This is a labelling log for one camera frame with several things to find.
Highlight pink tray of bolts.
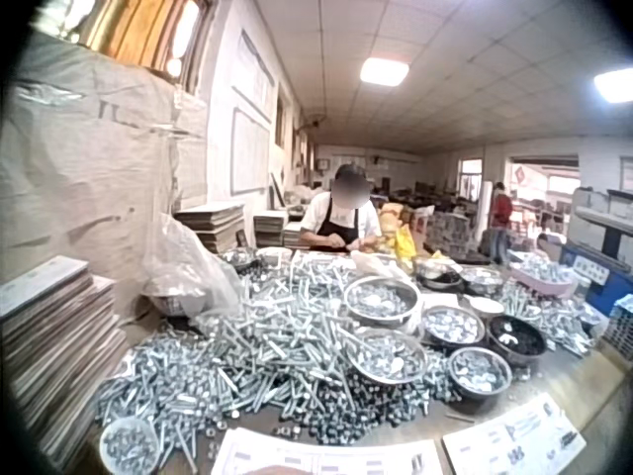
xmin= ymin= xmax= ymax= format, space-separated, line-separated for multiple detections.
xmin=508 ymin=256 xmax=579 ymax=298

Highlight white printed flat carton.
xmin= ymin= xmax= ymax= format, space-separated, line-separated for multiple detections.
xmin=442 ymin=392 xmax=588 ymax=475
xmin=211 ymin=427 xmax=445 ymax=475

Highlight clear plastic bag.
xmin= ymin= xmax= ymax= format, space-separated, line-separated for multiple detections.
xmin=140 ymin=212 xmax=244 ymax=319

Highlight ceiling light panel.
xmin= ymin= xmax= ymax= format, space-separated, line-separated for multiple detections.
xmin=592 ymin=67 xmax=633 ymax=105
xmin=359 ymin=56 xmax=411 ymax=88

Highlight large woven sack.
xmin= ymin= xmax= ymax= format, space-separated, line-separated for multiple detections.
xmin=0 ymin=29 xmax=209 ymax=318

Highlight stack of flat cardboard boxes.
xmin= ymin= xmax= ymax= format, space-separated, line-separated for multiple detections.
xmin=0 ymin=254 xmax=131 ymax=471

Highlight small bowl of nuts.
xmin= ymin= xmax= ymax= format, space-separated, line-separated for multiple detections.
xmin=99 ymin=416 xmax=161 ymax=475

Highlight blue machine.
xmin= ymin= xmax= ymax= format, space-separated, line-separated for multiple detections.
xmin=561 ymin=187 xmax=633 ymax=318

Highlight stacks of flat cartons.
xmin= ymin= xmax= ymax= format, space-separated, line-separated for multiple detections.
xmin=172 ymin=200 xmax=311 ymax=254

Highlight steel bowl of washers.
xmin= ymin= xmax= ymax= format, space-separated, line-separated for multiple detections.
xmin=447 ymin=346 xmax=514 ymax=401
xmin=420 ymin=305 xmax=487 ymax=348
xmin=343 ymin=275 xmax=422 ymax=328
xmin=344 ymin=328 xmax=429 ymax=386

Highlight yellow bag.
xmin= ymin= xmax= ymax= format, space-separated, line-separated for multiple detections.
xmin=393 ymin=223 xmax=417 ymax=271

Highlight heap of silver bolts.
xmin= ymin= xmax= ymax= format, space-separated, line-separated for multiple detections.
xmin=93 ymin=249 xmax=464 ymax=474
xmin=498 ymin=281 xmax=602 ymax=357

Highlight bowl of black washers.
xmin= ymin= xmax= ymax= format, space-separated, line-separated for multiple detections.
xmin=487 ymin=315 xmax=548 ymax=366

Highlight small white bowl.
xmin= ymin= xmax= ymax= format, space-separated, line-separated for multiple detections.
xmin=468 ymin=295 xmax=506 ymax=319

